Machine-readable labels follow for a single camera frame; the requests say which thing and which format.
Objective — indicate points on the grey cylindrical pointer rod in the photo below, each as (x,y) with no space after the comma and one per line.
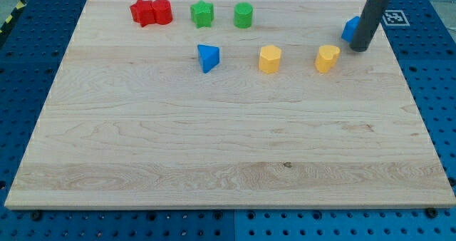
(368,24)

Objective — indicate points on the black bolt front left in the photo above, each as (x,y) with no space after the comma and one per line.
(36,215)

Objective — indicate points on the yellow heart block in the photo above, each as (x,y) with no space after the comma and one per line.
(326,58)

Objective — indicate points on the green star block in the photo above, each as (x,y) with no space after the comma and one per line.
(202,14)

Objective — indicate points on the red cylinder block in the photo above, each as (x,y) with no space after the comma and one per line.
(162,11)

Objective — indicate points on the light wooden board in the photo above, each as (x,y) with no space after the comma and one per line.
(131,122)

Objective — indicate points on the black bolt front right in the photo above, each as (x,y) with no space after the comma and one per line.
(431,212)

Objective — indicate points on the blue cube block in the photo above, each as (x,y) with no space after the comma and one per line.
(349,29)

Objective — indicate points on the yellow hexagon block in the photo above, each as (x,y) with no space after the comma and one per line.
(269,59)

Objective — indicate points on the white fiducial marker tag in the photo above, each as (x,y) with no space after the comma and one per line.
(393,17)

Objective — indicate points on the green cylinder block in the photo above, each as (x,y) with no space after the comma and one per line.
(243,13)

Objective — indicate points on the red star block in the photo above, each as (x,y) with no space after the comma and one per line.
(143,12)

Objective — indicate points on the black bolt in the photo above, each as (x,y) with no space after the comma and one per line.
(36,215)
(431,212)

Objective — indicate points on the blue triangle block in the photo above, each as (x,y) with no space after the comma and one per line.
(209,57)

